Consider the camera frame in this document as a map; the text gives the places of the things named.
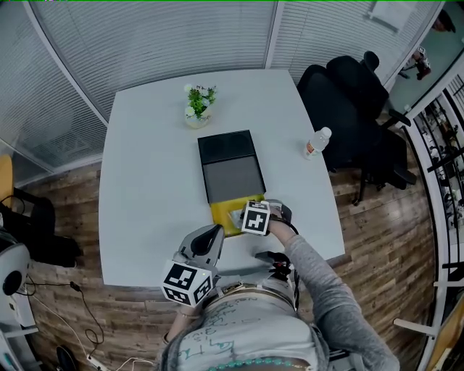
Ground black bag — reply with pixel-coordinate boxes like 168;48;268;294
0;187;83;269

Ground person's white printed shirt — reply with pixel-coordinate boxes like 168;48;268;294
156;280;331;371

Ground white round machine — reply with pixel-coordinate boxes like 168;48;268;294
0;241;40;340

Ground wooden board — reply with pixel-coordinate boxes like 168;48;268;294
430;299;464;371

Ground teal bead necklace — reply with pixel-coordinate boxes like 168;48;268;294
216;356;295;369

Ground person's right forearm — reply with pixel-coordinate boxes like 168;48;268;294
268;220;402;371

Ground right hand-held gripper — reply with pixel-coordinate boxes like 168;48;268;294
241;199;293;237

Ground black floor cable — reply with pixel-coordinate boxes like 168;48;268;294
24;279;106;360

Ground white floor cable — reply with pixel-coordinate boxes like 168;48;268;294
30;291;96;363

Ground person's left forearm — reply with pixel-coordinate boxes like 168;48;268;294
162;307;204;345

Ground white window blinds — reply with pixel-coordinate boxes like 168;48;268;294
28;1;280;120
270;1;428;79

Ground small silver item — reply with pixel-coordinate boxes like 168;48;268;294
225;208;244;231

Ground clear plastic water bottle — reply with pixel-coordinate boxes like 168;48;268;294
303;126;333;162

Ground white paper sheet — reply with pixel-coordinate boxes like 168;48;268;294
366;0;413;34

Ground white desk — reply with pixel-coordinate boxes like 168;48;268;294
98;68;346;288

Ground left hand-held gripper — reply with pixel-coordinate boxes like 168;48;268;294
161;223;226;309

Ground black frame display shelf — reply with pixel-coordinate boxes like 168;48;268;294
401;72;464;291

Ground potted plant with white flowers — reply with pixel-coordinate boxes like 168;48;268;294
183;83;219;130

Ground black round object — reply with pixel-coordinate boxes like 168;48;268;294
55;345;80;371

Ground black drawer case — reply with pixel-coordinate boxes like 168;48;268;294
197;129;268;205

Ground black office chair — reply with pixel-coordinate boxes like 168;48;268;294
296;50;418;207

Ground yellow chair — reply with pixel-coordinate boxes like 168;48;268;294
0;154;15;206

